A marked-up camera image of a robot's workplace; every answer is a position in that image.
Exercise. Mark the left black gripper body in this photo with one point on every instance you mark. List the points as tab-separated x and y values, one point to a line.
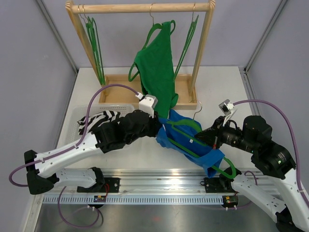
149	130

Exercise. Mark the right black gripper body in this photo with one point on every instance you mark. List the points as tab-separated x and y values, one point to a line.
227	134

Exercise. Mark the blue tank top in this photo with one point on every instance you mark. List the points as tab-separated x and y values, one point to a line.
183	140

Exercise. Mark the green hanger of blue top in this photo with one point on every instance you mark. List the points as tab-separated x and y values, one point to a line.
205	154

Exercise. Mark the black white striped tank top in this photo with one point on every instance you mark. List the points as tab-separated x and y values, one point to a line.
97	120

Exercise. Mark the green tank top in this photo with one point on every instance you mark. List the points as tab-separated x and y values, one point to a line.
156	69

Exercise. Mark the green hanger of striped top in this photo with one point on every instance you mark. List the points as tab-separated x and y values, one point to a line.
187	43

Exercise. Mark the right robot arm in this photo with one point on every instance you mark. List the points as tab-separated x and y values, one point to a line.
290	213

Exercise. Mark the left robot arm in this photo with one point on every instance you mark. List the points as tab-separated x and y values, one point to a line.
50	169

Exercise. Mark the empty green hanger outer left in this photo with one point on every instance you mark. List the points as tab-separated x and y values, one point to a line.
93	48

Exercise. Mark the empty green hanger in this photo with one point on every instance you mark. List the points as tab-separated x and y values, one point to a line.
93	48
97	48

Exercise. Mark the empty green hanger inner left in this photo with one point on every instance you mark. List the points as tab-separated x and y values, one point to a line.
97	48

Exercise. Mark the wooden clothes rack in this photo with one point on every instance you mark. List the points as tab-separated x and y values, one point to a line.
86	30

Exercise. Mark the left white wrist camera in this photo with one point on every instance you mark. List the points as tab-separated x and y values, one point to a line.
147	103

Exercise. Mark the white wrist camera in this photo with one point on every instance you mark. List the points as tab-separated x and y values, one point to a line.
228	109
147	103

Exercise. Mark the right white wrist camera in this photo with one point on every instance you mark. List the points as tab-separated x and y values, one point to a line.
228	109

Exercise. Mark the white slotted cable duct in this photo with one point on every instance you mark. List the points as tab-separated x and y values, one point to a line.
135	199

